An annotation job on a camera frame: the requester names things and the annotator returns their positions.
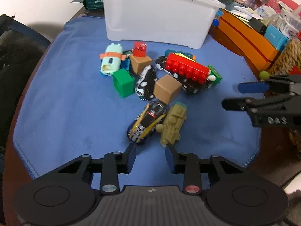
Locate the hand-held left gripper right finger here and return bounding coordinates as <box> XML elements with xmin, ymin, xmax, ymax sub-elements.
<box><xmin>165</xmin><ymin>144</ymin><xmax>261</xmax><ymax>196</ymax></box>

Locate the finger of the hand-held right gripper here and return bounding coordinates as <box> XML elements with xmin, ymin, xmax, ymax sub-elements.
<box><xmin>238</xmin><ymin>74</ymin><xmax>301</xmax><ymax>94</ymax></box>
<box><xmin>222</xmin><ymin>92</ymin><xmax>297</xmax><ymax>118</ymax></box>

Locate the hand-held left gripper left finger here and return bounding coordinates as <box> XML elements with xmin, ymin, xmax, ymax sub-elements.
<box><xmin>40</xmin><ymin>143</ymin><xmax>137</xmax><ymax>196</ymax></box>

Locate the green white toy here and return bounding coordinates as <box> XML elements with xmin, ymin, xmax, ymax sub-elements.
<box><xmin>207</xmin><ymin>65</ymin><xmax>223</xmax><ymax>86</ymax></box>

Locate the olive toy tank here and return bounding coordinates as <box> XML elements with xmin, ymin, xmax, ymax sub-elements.
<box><xmin>157</xmin><ymin>102</ymin><xmax>188</xmax><ymax>147</ymax></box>

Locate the yellow blue toy car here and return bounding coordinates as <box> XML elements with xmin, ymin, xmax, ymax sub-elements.
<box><xmin>127</xmin><ymin>101</ymin><xmax>169</xmax><ymax>144</ymax></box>

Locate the large red building brick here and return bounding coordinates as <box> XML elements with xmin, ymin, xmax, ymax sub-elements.
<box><xmin>165</xmin><ymin>53</ymin><xmax>210</xmax><ymax>85</ymax></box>

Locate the brown cube block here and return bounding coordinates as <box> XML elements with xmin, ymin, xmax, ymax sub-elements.
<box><xmin>129</xmin><ymin>55</ymin><xmax>153</xmax><ymax>76</ymax></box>
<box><xmin>153</xmin><ymin>74</ymin><xmax>182</xmax><ymax>105</ymax></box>

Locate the teal yellow toy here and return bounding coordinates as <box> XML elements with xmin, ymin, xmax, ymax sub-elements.
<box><xmin>165</xmin><ymin>49</ymin><xmax>197</xmax><ymax>62</ymax></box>

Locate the green cube block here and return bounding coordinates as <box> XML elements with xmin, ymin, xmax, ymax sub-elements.
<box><xmin>113</xmin><ymin>69</ymin><xmax>135</xmax><ymax>98</ymax></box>

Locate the black white toy car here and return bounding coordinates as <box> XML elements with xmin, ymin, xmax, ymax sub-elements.
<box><xmin>135</xmin><ymin>65</ymin><xmax>158</xmax><ymax>102</ymax></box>

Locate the mint green toy figure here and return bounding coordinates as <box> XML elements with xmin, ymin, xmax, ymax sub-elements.
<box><xmin>99</xmin><ymin>43</ymin><xmax>126</xmax><ymax>77</ymax></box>

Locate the small red block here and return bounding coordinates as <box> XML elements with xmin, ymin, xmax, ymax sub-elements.
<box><xmin>133</xmin><ymin>42</ymin><xmax>148</xmax><ymax>58</ymax></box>

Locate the white plastic container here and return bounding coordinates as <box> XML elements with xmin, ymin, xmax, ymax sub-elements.
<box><xmin>96</xmin><ymin>0</ymin><xmax>226</xmax><ymax>50</ymax></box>

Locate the flat orange box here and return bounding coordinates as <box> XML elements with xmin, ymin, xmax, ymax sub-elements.
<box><xmin>210</xmin><ymin>16</ymin><xmax>271</xmax><ymax>72</ymax></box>
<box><xmin>223</xmin><ymin>9</ymin><xmax>286</xmax><ymax>60</ymax></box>

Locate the wicker basket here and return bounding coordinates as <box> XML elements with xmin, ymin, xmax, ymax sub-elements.
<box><xmin>268</xmin><ymin>38</ymin><xmax>301</xmax><ymax>153</ymax></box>

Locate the light blue box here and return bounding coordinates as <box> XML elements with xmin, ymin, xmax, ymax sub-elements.
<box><xmin>264</xmin><ymin>25</ymin><xmax>290</xmax><ymax>51</ymax></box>

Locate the black power adapter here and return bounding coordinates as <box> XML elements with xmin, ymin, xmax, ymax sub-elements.
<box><xmin>249</xmin><ymin>18</ymin><xmax>267</xmax><ymax>34</ymax></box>

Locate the white printed carton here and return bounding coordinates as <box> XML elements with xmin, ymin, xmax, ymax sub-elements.
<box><xmin>276</xmin><ymin>12</ymin><xmax>301</xmax><ymax>38</ymax></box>

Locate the white blue tissue packet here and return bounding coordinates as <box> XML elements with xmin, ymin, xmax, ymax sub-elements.
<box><xmin>232</xmin><ymin>5</ymin><xmax>261</xmax><ymax>20</ymax></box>

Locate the white wipes pack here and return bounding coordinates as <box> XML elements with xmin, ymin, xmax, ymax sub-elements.
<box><xmin>255</xmin><ymin>5</ymin><xmax>277</xmax><ymax>18</ymax></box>

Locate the blue cloth mat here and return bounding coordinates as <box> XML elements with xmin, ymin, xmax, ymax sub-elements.
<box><xmin>13</xmin><ymin>14</ymin><xmax>262</xmax><ymax>179</ymax></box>

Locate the black chair with blue trim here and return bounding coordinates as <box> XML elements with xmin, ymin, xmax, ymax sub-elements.
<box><xmin>0</xmin><ymin>14</ymin><xmax>51</xmax><ymax>151</ymax></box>

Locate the dark green package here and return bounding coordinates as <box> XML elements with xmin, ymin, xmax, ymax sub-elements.
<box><xmin>72</xmin><ymin>0</ymin><xmax>105</xmax><ymax>12</ymax></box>

